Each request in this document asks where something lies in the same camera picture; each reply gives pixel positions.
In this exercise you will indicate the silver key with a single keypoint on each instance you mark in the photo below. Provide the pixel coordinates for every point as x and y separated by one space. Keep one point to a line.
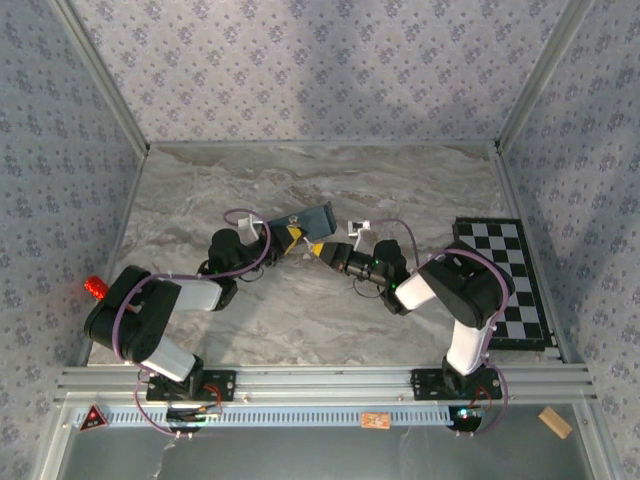
307 244

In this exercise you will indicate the red shiny cylinder knob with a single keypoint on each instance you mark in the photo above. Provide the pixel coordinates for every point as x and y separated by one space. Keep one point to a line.
96 288

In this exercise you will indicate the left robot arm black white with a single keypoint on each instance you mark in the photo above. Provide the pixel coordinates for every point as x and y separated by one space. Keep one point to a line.
150 310

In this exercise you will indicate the long aluminium base rail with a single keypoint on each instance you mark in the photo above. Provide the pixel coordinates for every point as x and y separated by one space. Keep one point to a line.
325 382

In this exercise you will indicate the orange label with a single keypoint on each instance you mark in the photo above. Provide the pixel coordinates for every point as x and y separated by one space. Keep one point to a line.
375 420

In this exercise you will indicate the red triangle warning sticker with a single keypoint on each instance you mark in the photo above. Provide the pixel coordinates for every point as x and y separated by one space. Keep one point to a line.
93 418

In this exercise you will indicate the wooden block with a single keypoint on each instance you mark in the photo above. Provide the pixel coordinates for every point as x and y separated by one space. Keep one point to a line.
555 422

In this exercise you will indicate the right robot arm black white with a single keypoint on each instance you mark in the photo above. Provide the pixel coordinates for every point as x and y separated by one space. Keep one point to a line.
470 295

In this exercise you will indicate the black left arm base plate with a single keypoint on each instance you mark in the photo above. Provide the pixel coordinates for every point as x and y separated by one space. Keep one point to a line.
222 385

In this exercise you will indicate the aluminium side frame rail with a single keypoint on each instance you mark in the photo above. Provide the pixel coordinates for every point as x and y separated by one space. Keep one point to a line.
530 260

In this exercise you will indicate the aluminium frame corner post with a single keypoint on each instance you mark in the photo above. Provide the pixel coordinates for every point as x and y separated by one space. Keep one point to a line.
100 75
545 75

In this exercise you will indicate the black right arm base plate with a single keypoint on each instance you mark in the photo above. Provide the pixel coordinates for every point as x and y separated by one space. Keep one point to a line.
430 385

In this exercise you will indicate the black and white chessboard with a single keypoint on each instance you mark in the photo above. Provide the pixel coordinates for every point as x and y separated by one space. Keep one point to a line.
505 280

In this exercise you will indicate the dark blue box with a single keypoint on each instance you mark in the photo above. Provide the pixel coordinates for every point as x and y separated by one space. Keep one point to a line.
312 220

